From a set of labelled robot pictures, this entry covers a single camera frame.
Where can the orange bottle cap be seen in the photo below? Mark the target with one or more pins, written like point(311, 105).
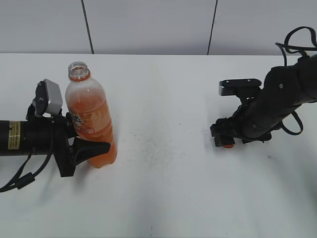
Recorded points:
point(228, 146)

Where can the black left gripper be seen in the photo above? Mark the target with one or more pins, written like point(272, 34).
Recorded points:
point(49, 136)

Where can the orange soda plastic bottle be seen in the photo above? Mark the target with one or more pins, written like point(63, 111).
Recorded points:
point(87, 104)

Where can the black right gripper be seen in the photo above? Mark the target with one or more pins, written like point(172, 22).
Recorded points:
point(256, 118)

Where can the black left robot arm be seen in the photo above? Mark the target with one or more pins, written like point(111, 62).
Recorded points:
point(10, 138)

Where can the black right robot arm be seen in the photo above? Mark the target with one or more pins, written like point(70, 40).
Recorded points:
point(299, 79)

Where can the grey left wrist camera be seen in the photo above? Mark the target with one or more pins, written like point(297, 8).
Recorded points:
point(48, 98)

